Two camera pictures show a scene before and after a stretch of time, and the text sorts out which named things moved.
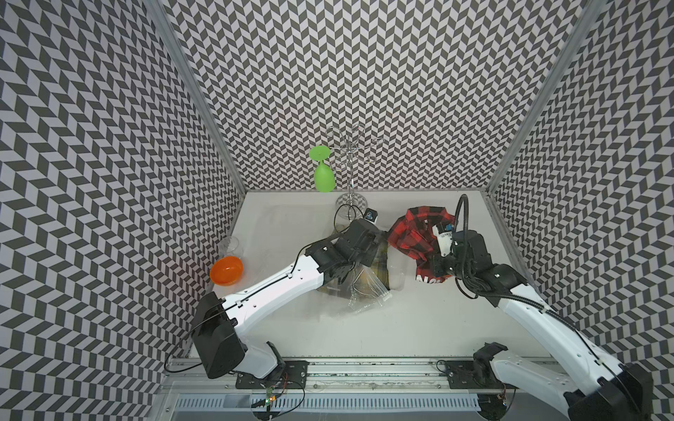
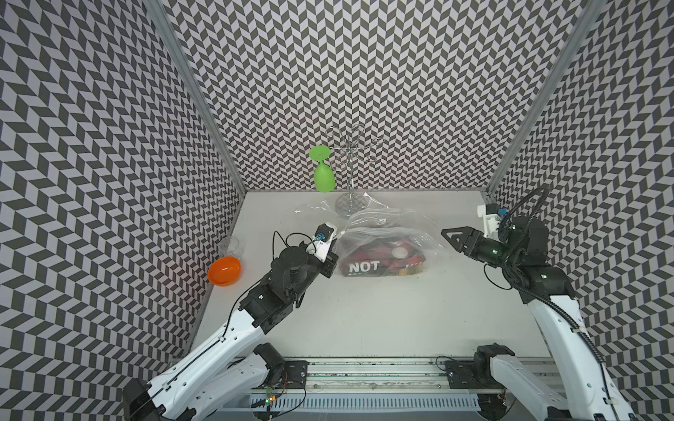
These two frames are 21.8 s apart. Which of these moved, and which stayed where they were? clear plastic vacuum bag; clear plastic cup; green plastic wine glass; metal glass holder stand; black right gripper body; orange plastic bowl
Moved: clear plastic vacuum bag; black right gripper body
Stayed: orange plastic bowl; clear plastic cup; green plastic wine glass; metal glass holder stand
